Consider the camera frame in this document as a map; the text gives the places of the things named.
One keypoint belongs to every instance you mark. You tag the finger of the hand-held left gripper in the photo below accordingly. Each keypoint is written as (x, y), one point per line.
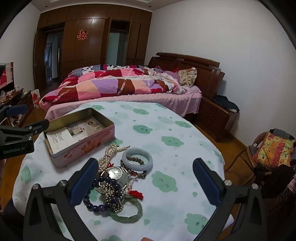
(39, 126)
(17, 110)

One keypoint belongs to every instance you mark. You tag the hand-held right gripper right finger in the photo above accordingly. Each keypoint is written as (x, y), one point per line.
(207, 183)

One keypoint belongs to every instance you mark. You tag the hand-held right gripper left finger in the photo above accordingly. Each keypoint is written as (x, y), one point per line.
(84, 183)

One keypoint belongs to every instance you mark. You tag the silver wrist watch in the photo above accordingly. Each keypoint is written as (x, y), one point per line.
(115, 172)

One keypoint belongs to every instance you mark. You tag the pink tin box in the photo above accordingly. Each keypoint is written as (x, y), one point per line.
(92, 144)

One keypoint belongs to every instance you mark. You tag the red knot charm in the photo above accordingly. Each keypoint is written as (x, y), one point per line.
(136, 194)

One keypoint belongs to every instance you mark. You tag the pale jade bangle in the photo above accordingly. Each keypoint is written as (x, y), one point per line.
(136, 168)

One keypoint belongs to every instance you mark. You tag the wooden television cabinet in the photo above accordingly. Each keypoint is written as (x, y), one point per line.
(25, 102)

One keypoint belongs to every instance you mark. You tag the red white shopping bag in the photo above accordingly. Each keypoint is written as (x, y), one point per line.
(35, 97)

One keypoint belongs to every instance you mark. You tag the printed paper sheet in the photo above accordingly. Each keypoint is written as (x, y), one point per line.
(69, 136)

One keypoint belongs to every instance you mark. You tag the wicker chair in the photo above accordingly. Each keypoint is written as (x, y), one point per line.
(251, 150)

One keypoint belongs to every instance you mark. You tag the wooden nightstand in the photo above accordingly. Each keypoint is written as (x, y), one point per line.
(212, 120)

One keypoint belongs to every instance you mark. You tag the dark maroon garment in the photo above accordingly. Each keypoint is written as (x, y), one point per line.
(277, 178)

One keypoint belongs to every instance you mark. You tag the colourful patterned cushion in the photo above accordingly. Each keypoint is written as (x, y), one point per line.
(272, 150)

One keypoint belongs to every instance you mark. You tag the black white print blanket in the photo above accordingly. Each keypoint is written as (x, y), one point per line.
(89, 69)

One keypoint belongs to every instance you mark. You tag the patchwork quilt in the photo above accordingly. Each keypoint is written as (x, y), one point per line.
(104, 85)

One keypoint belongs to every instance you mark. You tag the dark clothes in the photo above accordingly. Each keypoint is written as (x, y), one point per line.
(227, 104)

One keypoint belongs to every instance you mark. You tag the bed with patchwork quilt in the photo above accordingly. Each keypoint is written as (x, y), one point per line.
(161, 102)

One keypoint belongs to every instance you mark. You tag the brown wooden wardrobe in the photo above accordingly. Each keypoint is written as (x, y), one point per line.
(92, 46)

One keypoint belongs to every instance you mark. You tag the red paper decoration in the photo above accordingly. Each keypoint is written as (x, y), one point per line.
(81, 34)

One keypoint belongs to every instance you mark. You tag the wooden bed headboard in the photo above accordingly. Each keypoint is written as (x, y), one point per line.
(208, 76)

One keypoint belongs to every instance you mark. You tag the floral pillow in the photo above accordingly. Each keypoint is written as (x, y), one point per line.
(187, 77)

